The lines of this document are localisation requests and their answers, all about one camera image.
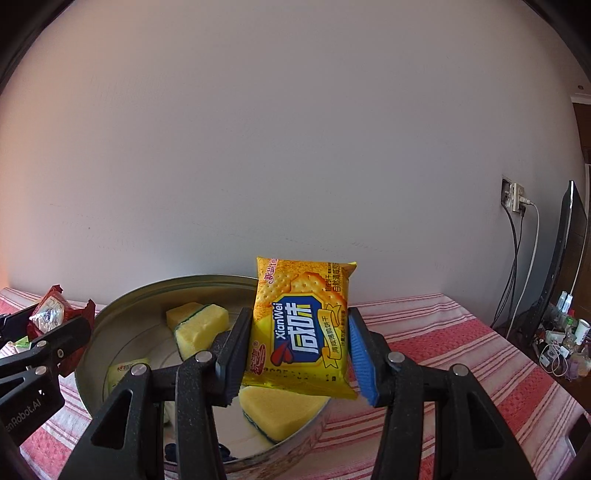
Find red snack packet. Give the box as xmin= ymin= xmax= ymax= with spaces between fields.
xmin=26 ymin=285 xmax=96 ymax=377

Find black cable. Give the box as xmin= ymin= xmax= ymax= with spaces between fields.
xmin=490 ymin=204 xmax=525 ymax=329

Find green tea tissue pack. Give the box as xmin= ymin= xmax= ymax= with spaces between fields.
xmin=106 ymin=358 xmax=149 ymax=395

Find yellow green sponge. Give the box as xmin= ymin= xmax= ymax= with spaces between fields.
xmin=165 ymin=302 xmax=229 ymax=361
xmin=238 ymin=386 xmax=329 ymax=444

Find yellow XianWei cracker packet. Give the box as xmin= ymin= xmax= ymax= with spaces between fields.
xmin=242 ymin=257 xmax=356 ymax=400

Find white cable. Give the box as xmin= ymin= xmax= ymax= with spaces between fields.
xmin=505 ymin=198 xmax=541 ymax=340

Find red white striped cloth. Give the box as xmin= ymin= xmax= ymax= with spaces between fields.
xmin=20 ymin=293 xmax=590 ymax=479

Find round metal tin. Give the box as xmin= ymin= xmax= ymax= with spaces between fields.
xmin=75 ymin=275 xmax=331 ymax=479

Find wall power outlet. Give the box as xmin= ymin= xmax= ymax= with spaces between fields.
xmin=501 ymin=177 xmax=525 ymax=213

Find black monitor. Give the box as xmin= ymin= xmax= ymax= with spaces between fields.
xmin=520 ymin=180 xmax=588 ymax=344

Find cluttered side items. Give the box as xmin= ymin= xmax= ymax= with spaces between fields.
xmin=533 ymin=291 xmax=590 ymax=381

